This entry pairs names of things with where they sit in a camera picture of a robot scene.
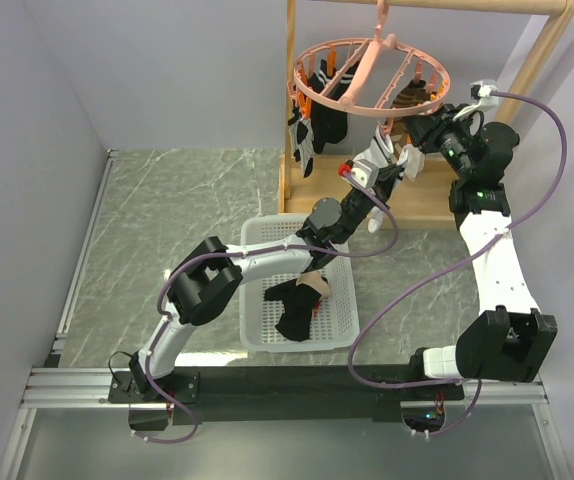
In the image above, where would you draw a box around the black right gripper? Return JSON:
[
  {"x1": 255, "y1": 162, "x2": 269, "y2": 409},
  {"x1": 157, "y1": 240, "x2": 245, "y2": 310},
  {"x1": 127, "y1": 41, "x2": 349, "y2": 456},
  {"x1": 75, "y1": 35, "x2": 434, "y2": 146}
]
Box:
[{"x1": 402, "y1": 105, "x2": 475, "y2": 181}]

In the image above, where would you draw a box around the pink round clip hanger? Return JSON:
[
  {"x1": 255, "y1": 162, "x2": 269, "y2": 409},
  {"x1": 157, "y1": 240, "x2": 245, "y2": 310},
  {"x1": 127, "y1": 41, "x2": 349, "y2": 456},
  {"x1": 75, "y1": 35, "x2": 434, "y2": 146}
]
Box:
[{"x1": 286, "y1": 1, "x2": 451, "y2": 120}]

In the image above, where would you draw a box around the white sock with black stripes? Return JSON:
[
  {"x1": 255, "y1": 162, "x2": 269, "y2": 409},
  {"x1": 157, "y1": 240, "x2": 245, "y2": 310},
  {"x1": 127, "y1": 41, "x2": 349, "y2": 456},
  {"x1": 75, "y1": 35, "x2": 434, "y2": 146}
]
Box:
[{"x1": 353, "y1": 125, "x2": 394, "y2": 169}]

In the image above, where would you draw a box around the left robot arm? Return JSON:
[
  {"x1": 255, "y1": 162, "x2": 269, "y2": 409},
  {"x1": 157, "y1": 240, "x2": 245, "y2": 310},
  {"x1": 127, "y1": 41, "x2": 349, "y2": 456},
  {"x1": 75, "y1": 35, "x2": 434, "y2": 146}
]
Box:
[{"x1": 129, "y1": 160, "x2": 405, "y2": 402}]

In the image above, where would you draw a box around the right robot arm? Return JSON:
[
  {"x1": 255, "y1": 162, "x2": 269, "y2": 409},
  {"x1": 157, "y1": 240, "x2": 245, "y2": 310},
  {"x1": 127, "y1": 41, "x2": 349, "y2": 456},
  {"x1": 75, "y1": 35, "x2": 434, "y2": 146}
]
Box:
[{"x1": 403, "y1": 105, "x2": 558, "y2": 399}]

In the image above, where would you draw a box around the wooden hanger rack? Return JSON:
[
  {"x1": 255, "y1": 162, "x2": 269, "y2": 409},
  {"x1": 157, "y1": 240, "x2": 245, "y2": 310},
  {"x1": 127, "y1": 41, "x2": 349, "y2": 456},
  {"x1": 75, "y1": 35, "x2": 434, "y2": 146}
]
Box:
[{"x1": 278, "y1": 1, "x2": 574, "y2": 229}]

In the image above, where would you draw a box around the hanging brown striped sock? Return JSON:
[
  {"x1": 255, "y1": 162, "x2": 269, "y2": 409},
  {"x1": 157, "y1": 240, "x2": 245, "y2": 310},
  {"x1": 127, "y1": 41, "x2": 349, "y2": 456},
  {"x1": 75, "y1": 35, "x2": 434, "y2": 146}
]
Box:
[{"x1": 390, "y1": 80, "x2": 431, "y2": 147}]

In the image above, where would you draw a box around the hanging black white striped sock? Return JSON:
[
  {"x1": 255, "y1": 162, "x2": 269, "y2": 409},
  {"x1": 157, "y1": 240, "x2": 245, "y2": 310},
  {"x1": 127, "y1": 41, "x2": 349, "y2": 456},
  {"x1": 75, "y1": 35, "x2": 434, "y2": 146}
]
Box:
[{"x1": 287, "y1": 108, "x2": 314, "y2": 178}]

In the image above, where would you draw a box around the beige sock in basket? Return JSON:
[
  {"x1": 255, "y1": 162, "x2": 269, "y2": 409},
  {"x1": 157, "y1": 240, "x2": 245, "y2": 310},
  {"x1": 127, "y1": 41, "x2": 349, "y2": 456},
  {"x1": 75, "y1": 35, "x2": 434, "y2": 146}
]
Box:
[{"x1": 296, "y1": 271, "x2": 331, "y2": 298}]

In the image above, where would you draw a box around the white plastic laundry basket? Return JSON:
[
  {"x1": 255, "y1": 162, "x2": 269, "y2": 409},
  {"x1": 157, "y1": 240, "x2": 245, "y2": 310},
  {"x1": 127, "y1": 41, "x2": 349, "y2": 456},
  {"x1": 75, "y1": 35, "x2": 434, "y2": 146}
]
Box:
[{"x1": 230, "y1": 214, "x2": 359, "y2": 354}]

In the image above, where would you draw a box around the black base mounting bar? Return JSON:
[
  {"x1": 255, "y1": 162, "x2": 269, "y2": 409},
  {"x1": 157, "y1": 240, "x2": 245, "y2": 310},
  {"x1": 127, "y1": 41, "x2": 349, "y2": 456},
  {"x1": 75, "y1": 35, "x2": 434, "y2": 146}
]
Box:
[{"x1": 107, "y1": 363, "x2": 466, "y2": 426}]

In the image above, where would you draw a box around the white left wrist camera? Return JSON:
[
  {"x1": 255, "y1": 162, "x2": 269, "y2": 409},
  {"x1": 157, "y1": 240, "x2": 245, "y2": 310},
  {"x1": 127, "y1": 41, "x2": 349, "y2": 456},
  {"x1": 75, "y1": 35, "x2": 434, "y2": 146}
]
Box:
[{"x1": 338, "y1": 159, "x2": 379, "y2": 189}]

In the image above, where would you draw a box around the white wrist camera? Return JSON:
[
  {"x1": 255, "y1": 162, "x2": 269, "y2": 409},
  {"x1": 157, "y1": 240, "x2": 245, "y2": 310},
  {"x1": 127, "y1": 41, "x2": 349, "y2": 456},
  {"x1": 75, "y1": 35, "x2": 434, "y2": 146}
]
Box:
[
  {"x1": 338, "y1": 159, "x2": 379, "y2": 189},
  {"x1": 453, "y1": 79, "x2": 500, "y2": 121}
]

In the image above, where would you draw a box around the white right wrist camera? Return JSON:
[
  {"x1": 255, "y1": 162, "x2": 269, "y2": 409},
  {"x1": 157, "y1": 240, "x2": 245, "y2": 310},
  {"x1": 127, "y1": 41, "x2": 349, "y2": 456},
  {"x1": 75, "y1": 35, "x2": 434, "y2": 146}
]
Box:
[{"x1": 453, "y1": 79, "x2": 500, "y2": 121}]

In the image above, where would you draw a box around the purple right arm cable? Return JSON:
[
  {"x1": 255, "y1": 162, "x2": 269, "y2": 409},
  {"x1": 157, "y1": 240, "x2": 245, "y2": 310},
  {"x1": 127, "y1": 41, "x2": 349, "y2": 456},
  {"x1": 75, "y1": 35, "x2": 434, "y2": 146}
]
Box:
[{"x1": 347, "y1": 90, "x2": 567, "y2": 439}]

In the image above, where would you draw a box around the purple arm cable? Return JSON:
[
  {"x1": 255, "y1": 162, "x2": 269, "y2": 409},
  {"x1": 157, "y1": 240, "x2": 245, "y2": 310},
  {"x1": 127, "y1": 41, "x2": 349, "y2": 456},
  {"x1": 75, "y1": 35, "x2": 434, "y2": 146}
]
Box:
[
  {"x1": 144, "y1": 172, "x2": 399, "y2": 445},
  {"x1": 347, "y1": 90, "x2": 567, "y2": 439}
]

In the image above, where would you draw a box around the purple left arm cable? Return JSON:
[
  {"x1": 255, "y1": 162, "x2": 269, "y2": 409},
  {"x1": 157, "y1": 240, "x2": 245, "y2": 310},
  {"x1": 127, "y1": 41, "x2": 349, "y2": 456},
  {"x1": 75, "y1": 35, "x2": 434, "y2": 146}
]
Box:
[{"x1": 144, "y1": 172, "x2": 399, "y2": 445}]

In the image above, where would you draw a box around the aluminium rail frame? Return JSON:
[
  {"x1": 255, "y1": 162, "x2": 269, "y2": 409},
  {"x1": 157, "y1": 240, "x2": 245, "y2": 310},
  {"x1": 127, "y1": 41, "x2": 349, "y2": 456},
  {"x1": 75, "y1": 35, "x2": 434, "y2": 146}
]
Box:
[{"x1": 0, "y1": 365, "x2": 571, "y2": 479}]

